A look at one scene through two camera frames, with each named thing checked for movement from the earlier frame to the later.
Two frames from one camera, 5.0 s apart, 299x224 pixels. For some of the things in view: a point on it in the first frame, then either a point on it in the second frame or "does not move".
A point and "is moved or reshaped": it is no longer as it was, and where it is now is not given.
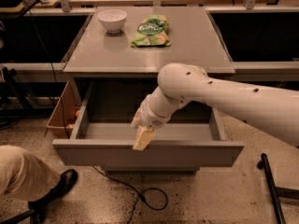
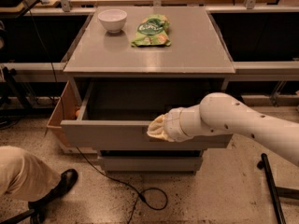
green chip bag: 152,32 does not move
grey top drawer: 192,144 is moved or reshaped
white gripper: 151,116 -> 172,124
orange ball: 78,113 does not move
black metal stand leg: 277,192 does not move
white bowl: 113,20 does not move
